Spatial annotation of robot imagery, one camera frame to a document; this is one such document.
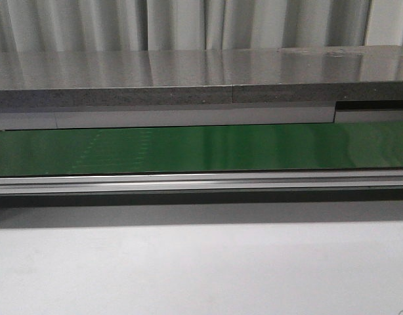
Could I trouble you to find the white pleated curtain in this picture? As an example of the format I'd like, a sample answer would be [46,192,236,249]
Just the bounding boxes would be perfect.
[0,1,403,53]

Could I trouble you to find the grey rear conveyor side rail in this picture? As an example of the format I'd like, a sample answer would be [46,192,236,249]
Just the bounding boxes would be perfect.
[0,100,403,131]

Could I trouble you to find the aluminium front conveyor rail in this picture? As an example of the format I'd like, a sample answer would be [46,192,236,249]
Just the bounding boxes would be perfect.
[0,169,403,196]

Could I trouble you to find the green conveyor belt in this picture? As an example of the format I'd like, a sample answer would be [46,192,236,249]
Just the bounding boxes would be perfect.
[0,121,403,177]

